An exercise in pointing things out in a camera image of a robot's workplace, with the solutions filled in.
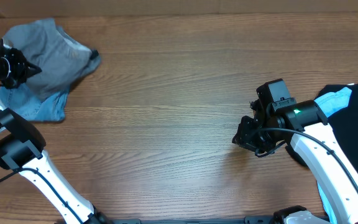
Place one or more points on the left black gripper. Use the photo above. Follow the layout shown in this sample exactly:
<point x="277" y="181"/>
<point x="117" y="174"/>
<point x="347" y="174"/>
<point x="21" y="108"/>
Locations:
<point x="23" y="72"/>

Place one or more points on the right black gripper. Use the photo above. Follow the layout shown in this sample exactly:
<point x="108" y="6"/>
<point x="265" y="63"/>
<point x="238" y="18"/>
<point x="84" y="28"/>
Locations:
<point x="246" y="140"/>

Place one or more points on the grey shorts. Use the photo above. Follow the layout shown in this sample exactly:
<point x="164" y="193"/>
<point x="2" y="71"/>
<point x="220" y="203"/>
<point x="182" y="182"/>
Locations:
<point x="61" y="58"/>

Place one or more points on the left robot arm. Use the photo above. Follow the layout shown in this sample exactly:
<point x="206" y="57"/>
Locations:
<point x="22" y="148"/>

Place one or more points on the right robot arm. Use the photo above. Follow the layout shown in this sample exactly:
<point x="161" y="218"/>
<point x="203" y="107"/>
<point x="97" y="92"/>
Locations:
<point x="320" y="134"/>

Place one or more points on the folded blue jeans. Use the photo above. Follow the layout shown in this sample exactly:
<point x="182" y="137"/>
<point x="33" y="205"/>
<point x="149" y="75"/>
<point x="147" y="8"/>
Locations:
<point x="25" y="103"/>

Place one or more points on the light blue shirt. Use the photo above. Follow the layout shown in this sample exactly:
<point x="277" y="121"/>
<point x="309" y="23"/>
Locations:
<point x="331" y="103"/>

